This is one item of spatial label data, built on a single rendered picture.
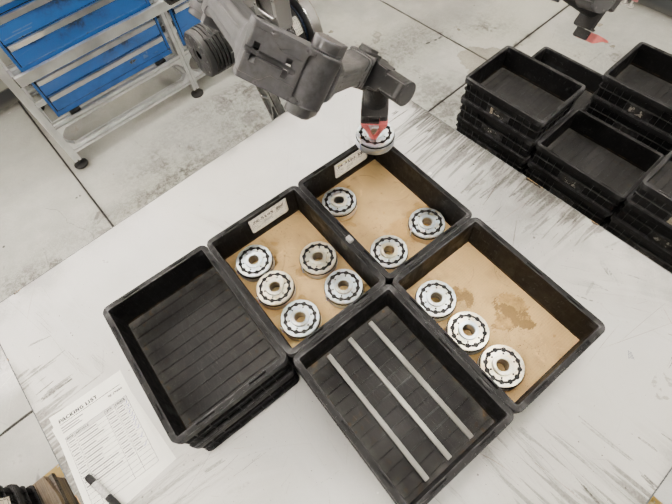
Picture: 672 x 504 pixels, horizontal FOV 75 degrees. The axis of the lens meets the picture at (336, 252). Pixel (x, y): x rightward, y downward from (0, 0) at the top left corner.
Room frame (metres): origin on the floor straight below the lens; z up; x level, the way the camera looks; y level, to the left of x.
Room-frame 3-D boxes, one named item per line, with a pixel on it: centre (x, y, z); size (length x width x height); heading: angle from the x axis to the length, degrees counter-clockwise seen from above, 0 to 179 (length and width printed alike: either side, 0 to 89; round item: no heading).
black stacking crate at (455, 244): (0.35, -0.35, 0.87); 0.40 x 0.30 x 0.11; 31
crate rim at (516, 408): (0.35, -0.35, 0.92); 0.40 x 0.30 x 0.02; 31
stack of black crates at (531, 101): (1.42, -0.89, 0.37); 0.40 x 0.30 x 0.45; 35
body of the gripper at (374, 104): (0.83, -0.15, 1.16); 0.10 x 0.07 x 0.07; 169
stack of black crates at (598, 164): (1.09, -1.12, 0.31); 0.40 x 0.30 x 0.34; 35
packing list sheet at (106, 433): (0.21, 0.67, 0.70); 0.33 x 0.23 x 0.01; 35
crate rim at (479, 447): (0.20, -0.09, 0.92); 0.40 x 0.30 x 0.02; 31
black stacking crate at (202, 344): (0.38, 0.37, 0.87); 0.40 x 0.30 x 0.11; 31
